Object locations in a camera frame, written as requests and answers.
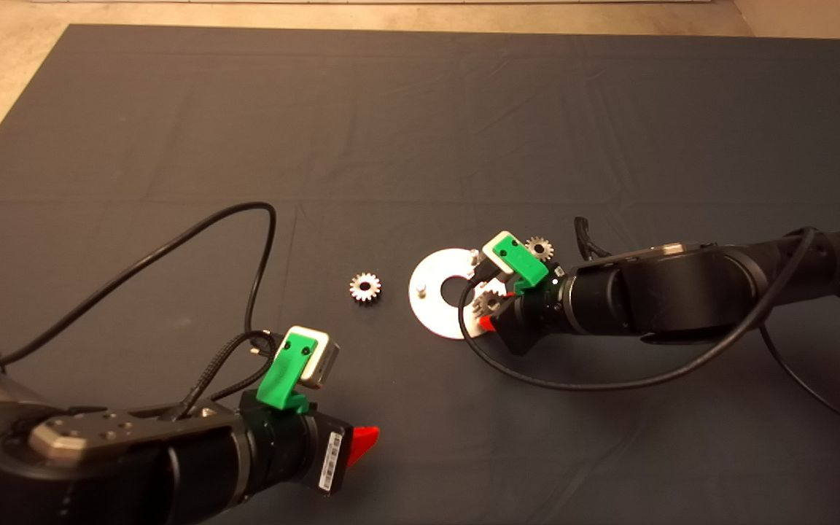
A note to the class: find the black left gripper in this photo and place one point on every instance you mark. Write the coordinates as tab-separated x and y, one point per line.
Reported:
289	452

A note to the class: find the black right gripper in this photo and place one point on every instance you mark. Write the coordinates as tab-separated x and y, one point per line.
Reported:
537	313

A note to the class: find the small steel planetary gear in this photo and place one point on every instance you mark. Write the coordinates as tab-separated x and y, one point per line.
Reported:
544	252
356	286
487	302

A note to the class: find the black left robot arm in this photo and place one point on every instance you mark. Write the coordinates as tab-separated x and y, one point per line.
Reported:
121	474

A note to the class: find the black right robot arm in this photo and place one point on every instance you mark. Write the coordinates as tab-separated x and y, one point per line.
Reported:
682	292

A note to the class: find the round metal carrier plate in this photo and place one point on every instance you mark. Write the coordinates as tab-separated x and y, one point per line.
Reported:
431	313

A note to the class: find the dark grey table cloth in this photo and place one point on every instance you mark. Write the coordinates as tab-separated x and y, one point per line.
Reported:
420	109

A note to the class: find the green right camera mount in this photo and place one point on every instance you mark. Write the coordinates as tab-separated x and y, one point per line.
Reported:
526	264

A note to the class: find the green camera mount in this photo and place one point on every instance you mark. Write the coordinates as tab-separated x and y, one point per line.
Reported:
278	383
526	264

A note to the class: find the silver right camera box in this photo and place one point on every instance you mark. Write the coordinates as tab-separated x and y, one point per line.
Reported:
489	251

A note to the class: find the silver camera box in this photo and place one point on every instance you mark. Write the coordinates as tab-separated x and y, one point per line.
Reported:
321	364
489	251

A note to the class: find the silver left camera box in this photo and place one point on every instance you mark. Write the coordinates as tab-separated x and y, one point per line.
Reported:
321	364

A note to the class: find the green left camera mount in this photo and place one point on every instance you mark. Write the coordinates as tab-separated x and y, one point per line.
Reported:
278	383

